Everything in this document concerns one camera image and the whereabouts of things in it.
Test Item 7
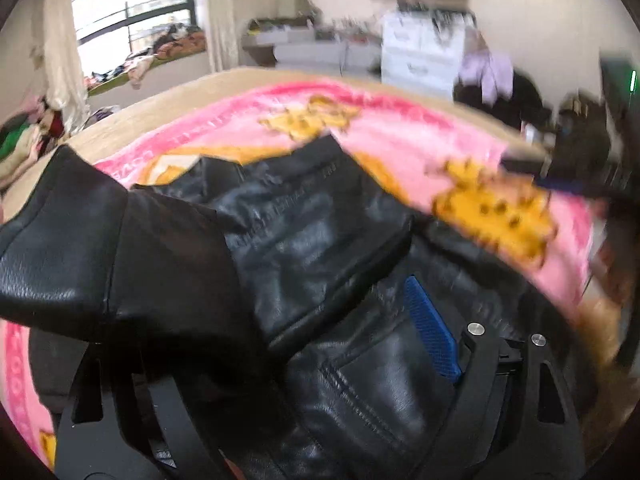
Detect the pink cartoon bear blanket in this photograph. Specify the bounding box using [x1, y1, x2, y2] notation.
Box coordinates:
[1, 84, 597, 479]

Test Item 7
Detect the black leather jacket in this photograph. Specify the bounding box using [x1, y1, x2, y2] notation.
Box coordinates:
[1, 137, 586, 479]

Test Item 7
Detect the stack of folded clothes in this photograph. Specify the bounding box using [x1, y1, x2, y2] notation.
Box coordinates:
[1, 96, 65, 192]

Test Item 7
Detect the lilac garment on chair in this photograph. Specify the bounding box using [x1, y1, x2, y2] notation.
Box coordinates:
[458, 49, 514, 106]

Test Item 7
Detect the right cream curtain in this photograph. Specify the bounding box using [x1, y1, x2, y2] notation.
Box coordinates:
[206, 0, 239, 73]

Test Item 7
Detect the left cream curtain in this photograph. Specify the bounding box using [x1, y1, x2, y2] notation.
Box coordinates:
[34, 0, 90, 136]

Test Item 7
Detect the tan bed cover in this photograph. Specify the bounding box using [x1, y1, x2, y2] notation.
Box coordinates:
[0, 66, 637, 461]

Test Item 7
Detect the clothes pile on windowsill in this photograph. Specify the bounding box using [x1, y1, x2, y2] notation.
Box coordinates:
[85, 23, 207, 96]

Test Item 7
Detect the cream curtain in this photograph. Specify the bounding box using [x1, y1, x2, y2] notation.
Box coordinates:
[34, 0, 90, 136]
[206, 0, 239, 73]

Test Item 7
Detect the window with dark frame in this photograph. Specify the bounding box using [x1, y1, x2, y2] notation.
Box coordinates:
[72, 0, 196, 77]

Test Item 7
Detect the grey low cabinet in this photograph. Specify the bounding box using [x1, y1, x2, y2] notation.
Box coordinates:
[241, 22, 382, 79]

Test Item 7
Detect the white drawer chest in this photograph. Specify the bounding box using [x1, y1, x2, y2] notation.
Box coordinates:
[381, 9, 476, 101]

